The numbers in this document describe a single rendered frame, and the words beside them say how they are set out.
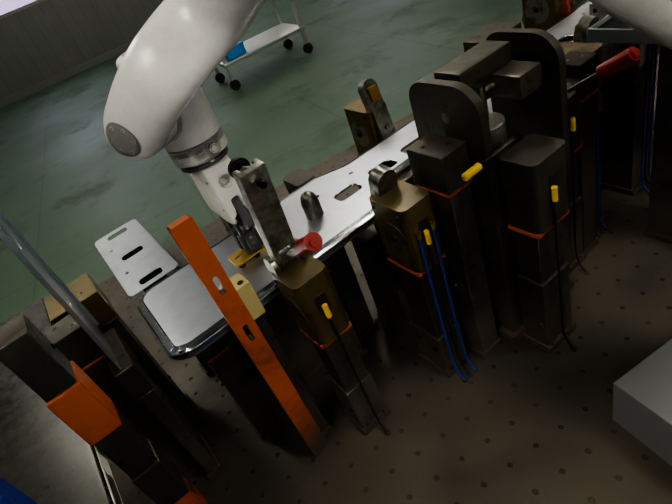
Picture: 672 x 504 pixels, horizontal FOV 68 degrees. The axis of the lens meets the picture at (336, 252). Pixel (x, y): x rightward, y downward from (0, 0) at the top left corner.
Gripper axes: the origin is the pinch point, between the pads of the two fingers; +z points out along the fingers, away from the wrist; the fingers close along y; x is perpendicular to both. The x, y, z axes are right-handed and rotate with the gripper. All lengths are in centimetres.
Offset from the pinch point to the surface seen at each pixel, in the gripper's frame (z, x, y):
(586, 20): -6, -70, -15
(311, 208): 1.6, -11.9, -1.4
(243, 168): -17.1, 0.0, -15.0
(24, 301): 104, 79, 263
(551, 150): -4.0, -33.8, -32.5
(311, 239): -10.7, 0.1, -26.4
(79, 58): 83, -130, 1011
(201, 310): 3.9, 12.6, -3.8
